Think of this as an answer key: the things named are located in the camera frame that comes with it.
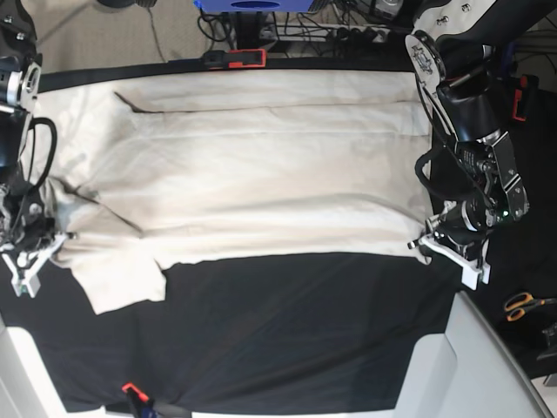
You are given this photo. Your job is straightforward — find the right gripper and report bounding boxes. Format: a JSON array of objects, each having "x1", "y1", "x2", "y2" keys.
[{"x1": 1, "y1": 208, "x2": 77, "y2": 298}]

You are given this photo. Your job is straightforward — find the blue box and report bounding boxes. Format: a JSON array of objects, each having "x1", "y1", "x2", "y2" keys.
[{"x1": 193, "y1": 0, "x2": 313, "y2": 13}]

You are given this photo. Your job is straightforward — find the black table cloth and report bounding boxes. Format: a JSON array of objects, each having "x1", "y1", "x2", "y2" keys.
[{"x1": 0, "y1": 60, "x2": 557, "y2": 415}]

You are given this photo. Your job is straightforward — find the orange black clamp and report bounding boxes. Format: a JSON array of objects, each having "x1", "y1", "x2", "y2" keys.
[
  {"x1": 512, "y1": 75, "x2": 539, "y2": 123},
  {"x1": 201, "y1": 49, "x2": 267, "y2": 70}
]

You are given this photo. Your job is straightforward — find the white power strip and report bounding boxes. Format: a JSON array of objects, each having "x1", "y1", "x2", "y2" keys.
[{"x1": 259, "y1": 21, "x2": 391, "y2": 43}]

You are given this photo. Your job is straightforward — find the white frame left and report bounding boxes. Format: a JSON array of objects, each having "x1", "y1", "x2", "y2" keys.
[{"x1": 1, "y1": 324, "x2": 107, "y2": 417}]

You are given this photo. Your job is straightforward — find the orange black clamp right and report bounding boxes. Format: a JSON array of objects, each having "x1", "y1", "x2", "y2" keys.
[{"x1": 512, "y1": 75, "x2": 539, "y2": 123}]

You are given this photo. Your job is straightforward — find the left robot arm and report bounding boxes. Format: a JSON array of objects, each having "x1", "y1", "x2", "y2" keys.
[{"x1": 405, "y1": 1, "x2": 556, "y2": 289}]

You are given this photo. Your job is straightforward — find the white T-shirt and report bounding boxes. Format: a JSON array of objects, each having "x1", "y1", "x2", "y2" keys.
[{"x1": 36, "y1": 70, "x2": 432, "y2": 314}]

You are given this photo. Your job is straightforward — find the orange black clamp top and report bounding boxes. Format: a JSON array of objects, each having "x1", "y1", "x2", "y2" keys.
[{"x1": 201, "y1": 49, "x2": 267, "y2": 70}]

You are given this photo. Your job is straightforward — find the orange handled scissors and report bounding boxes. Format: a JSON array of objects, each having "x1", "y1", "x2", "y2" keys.
[{"x1": 503, "y1": 292, "x2": 556, "y2": 322}]

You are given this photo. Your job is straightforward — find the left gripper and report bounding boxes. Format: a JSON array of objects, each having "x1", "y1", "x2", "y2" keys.
[{"x1": 407, "y1": 202, "x2": 492, "y2": 288}]

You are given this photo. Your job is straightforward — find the orange clamp bottom edge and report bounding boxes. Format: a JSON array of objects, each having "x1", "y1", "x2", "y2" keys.
[{"x1": 121, "y1": 382, "x2": 150, "y2": 403}]

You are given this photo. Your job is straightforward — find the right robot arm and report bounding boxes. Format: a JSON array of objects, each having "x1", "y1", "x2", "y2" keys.
[{"x1": 1, "y1": 1, "x2": 75, "y2": 298}]

